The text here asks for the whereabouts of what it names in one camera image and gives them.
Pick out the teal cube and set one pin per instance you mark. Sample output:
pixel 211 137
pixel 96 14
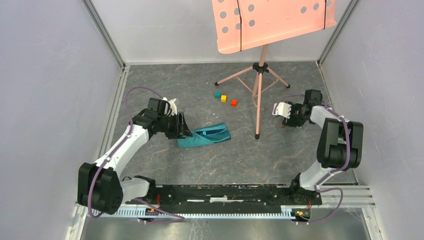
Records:
pixel 217 95

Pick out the blue handled utensil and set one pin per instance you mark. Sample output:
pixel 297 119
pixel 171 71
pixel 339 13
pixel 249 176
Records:
pixel 212 132

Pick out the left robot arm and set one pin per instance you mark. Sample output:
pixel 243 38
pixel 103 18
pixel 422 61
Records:
pixel 99 184

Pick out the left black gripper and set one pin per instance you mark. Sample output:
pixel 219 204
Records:
pixel 180 131

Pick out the teal cloth napkin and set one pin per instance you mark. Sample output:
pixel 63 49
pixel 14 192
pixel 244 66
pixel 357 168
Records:
pixel 199 140

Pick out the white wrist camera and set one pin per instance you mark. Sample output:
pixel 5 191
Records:
pixel 282 109
pixel 171 106

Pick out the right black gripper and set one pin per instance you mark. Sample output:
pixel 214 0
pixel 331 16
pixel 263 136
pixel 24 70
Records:
pixel 291 121

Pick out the pink music stand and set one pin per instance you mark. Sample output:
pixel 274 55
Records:
pixel 246 24

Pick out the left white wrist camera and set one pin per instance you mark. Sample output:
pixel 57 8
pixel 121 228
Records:
pixel 171 106

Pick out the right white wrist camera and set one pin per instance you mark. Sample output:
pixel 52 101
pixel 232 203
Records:
pixel 282 109

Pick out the red cube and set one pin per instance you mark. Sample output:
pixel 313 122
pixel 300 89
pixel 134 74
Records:
pixel 233 103

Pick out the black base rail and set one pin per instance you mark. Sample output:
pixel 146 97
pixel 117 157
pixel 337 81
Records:
pixel 171 203

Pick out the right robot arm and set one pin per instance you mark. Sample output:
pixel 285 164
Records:
pixel 339 147

